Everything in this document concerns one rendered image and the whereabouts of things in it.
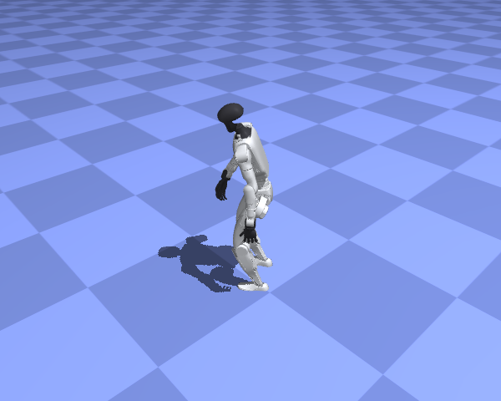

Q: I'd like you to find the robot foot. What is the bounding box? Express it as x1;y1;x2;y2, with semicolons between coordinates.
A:
254;256;272;267
238;281;269;291

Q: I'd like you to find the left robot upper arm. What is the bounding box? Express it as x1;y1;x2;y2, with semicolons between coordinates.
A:
235;145;258;194

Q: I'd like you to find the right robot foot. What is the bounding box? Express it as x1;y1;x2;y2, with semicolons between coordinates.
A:
254;256;272;267

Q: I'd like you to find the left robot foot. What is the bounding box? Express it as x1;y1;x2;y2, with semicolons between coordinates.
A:
238;281;269;291

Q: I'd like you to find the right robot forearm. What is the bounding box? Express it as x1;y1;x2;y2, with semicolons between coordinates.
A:
222;155;238;178

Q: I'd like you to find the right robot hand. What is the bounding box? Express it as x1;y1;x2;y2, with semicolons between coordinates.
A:
215;170;230;201

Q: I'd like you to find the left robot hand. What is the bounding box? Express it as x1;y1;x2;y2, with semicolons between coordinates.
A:
240;219;258;243

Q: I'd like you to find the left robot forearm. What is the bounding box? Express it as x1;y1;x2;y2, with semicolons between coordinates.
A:
244;185;258;227

